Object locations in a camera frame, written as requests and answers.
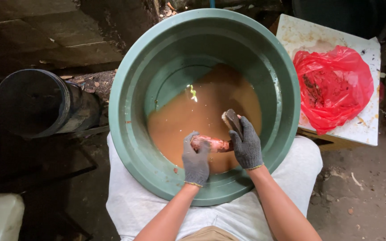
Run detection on person's white shirt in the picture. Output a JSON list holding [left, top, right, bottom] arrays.
[[106, 133, 323, 241]]

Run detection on dark scrubbing brush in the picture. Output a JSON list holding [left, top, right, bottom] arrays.
[[221, 109, 244, 140]]

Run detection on person's tan shorts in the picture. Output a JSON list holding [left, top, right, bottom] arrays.
[[180, 226, 240, 241]]

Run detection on person's right hand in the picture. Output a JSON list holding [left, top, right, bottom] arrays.
[[229, 116, 264, 170]]

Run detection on muddy brown water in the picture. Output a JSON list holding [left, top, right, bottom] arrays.
[[147, 63, 262, 175]]

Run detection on dark blue barrel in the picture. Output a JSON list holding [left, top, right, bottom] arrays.
[[0, 69, 102, 139]]

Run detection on person's left hand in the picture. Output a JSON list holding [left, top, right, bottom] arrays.
[[182, 131, 211, 188]]

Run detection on red plastic bag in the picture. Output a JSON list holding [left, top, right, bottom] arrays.
[[293, 45, 375, 135]]

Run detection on dark round tub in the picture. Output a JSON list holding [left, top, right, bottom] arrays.
[[292, 0, 386, 41]]

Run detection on stained white board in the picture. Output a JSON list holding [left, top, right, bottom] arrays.
[[276, 14, 381, 146]]

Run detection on large green plastic basin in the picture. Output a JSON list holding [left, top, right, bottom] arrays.
[[109, 8, 301, 207]]

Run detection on reddish sweet potato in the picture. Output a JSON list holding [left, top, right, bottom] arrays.
[[191, 135, 234, 153]]

